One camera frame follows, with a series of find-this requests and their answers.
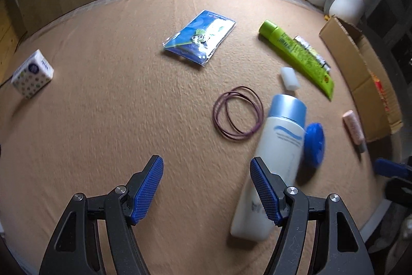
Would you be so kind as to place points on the white block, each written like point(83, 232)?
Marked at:
point(289, 78)

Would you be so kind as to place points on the white bottle with blue cap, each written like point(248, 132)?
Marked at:
point(280, 149)

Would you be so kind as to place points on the wooden plank panel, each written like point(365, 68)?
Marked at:
point(8, 46)

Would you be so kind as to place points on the striped silver stick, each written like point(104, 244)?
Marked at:
point(304, 42)

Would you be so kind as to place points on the green tube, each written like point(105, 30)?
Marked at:
point(296, 52)

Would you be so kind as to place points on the pink tube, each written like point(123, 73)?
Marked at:
point(352, 126)

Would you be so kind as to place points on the blue foil packet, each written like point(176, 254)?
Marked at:
point(199, 36)

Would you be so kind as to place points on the blue round lid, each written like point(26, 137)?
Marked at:
point(314, 144)

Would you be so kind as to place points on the cardboard box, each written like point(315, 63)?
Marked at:
point(363, 62)

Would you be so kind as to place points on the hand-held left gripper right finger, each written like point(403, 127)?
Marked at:
point(264, 191)

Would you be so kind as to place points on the tan blanket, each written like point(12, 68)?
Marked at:
point(112, 117)

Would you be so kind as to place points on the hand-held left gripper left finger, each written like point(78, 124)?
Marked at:
point(148, 188)

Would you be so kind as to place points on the white dotted tissue pack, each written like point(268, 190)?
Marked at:
point(32, 73)

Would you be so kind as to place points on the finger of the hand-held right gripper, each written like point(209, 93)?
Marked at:
point(399, 193)
point(386, 166)

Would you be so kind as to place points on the small penguin plush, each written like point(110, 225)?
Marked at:
point(347, 1)

